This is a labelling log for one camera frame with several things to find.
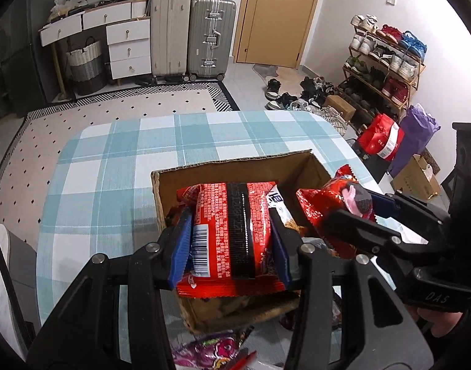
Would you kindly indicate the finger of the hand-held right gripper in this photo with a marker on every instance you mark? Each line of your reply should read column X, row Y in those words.
column 355, row 227
column 384, row 204

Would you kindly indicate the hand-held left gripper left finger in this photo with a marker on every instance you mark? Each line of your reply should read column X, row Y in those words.
column 181, row 246

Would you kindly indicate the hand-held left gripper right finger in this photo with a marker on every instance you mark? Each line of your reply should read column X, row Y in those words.
column 281, row 250

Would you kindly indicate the red black-striped noodle packet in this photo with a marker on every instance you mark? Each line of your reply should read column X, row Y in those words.
column 216, row 231

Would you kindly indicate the red chocolate cookie packet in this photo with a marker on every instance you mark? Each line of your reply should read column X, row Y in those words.
column 320, row 200

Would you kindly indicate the white crispy noodle packet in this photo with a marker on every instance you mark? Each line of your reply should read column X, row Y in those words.
column 278, row 200

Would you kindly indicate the purple cartoon snack packet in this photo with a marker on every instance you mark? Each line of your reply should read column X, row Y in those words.
column 212, row 349

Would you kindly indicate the white red chips packet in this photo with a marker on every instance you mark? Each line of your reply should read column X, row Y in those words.
column 241, row 360

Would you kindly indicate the person's right hand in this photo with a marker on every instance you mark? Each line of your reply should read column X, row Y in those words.
column 441, row 322

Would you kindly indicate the open tan cardboard carton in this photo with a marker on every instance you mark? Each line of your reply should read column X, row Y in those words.
column 412, row 181

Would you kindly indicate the black shopping bag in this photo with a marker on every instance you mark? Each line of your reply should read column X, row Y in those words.
column 374, row 167

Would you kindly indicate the red shopping bag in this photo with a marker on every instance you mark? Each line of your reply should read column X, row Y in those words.
column 380, row 138

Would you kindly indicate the purple bag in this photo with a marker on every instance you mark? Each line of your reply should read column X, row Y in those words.
column 412, row 138

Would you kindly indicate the small brown cardboard box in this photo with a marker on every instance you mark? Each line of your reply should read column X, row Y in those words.
column 339, row 107

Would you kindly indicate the teal checked tablecloth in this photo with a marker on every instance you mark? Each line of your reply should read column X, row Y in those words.
column 104, row 162

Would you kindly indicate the wooden shoe rack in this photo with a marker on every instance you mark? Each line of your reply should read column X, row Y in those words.
column 416, row 81

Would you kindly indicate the pile of dark white shoes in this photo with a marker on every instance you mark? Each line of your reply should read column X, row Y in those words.
column 297, row 100

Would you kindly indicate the black white patterned rug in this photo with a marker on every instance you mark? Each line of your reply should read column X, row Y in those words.
column 123, row 104

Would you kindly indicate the grey doormat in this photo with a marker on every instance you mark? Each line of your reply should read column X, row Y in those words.
column 266, row 71

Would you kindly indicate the white side table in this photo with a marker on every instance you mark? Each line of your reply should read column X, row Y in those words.
column 4, row 277

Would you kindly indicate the woven laundry basket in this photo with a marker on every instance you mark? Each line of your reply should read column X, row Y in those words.
column 85, row 65

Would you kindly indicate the beige suitcase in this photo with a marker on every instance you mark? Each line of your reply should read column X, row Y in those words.
column 170, row 38

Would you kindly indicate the wooden door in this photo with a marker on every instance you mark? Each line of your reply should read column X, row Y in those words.
column 274, row 27

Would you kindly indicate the silver suitcase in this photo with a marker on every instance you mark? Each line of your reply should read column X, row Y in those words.
column 212, row 38

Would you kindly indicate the white drawer desk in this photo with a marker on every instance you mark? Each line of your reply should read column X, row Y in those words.
column 127, row 34

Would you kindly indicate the translucent plastic bag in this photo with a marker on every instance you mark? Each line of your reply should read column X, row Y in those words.
column 60, row 10

